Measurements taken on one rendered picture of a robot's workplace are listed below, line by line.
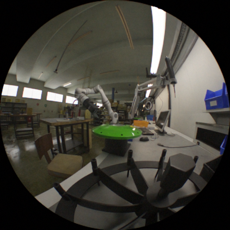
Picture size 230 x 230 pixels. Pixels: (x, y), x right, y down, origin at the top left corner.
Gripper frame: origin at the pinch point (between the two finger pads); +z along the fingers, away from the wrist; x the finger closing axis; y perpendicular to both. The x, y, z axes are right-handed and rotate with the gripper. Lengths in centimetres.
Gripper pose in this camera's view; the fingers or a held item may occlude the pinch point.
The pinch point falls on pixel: (98, 118)
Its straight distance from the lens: 53.4
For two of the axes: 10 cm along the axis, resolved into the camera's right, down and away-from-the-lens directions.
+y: 5.6, -7.9, -2.4
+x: 4.0, 0.1, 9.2
